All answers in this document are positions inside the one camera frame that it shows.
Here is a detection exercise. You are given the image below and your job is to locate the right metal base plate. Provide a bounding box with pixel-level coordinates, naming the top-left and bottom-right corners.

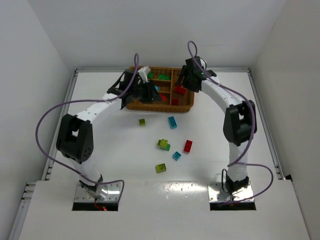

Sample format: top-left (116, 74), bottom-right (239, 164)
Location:
top-left (207, 181), bottom-right (255, 203)

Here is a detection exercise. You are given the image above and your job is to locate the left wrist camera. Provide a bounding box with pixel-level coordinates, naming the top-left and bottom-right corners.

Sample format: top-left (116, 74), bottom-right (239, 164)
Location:
top-left (138, 66), bottom-right (151, 83)

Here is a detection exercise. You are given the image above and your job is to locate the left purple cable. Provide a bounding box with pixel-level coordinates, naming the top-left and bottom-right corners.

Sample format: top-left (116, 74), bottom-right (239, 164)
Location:
top-left (35, 52), bottom-right (140, 198)

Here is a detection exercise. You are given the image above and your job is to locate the red base lego brick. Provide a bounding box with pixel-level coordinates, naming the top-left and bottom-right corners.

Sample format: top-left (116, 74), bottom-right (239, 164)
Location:
top-left (160, 94), bottom-right (167, 102)

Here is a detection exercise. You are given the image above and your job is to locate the lime lego brick front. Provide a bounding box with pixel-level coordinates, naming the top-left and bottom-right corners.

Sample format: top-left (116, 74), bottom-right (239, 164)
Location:
top-left (155, 163), bottom-right (167, 174)

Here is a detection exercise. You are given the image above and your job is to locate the metal base plate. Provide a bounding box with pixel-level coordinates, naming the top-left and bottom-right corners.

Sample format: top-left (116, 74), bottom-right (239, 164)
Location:
top-left (207, 181), bottom-right (255, 203)
top-left (74, 183), bottom-right (122, 203)

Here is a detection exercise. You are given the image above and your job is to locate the small lime lego brick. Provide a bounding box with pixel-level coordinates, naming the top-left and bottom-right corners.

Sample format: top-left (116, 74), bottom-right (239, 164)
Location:
top-left (139, 118), bottom-right (146, 126)

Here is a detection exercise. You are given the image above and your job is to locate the small red lego brick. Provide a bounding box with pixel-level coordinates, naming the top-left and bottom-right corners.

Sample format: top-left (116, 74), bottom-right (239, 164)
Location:
top-left (174, 86), bottom-right (187, 96)

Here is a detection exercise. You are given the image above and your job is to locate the dark green lego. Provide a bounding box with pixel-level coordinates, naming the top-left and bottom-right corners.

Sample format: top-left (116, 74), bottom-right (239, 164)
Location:
top-left (157, 73), bottom-right (171, 81)

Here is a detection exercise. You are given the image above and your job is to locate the small cyan lego brick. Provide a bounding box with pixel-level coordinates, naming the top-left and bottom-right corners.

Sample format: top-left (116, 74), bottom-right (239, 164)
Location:
top-left (172, 151), bottom-right (181, 161)

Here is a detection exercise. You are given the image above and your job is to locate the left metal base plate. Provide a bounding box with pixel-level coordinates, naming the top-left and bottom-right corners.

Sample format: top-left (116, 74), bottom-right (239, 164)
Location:
top-left (74, 183), bottom-right (122, 203)

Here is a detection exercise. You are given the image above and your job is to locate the brown wicker divided tray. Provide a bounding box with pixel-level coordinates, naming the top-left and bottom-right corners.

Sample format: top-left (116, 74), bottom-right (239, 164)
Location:
top-left (126, 66), bottom-right (195, 113)

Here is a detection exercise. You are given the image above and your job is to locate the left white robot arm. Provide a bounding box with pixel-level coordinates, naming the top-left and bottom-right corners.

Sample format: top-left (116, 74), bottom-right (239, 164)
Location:
top-left (56, 66), bottom-right (162, 196)

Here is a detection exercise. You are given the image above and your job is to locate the red rounded lego brick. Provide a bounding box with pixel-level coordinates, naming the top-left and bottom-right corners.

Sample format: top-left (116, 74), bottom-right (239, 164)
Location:
top-left (171, 98), bottom-right (179, 106)

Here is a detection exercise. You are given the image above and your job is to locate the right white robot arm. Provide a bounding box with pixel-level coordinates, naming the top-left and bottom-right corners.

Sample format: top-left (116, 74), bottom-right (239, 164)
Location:
top-left (176, 56), bottom-right (257, 194)

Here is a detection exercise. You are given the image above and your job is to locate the lime green stacked lego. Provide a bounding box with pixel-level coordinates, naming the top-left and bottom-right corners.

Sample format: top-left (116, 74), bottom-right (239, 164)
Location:
top-left (157, 139), bottom-right (171, 151)

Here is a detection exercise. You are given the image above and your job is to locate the long cyan lego brick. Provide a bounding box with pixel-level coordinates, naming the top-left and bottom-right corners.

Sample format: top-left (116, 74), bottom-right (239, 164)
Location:
top-left (168, 116), bottom-right (178, 129)

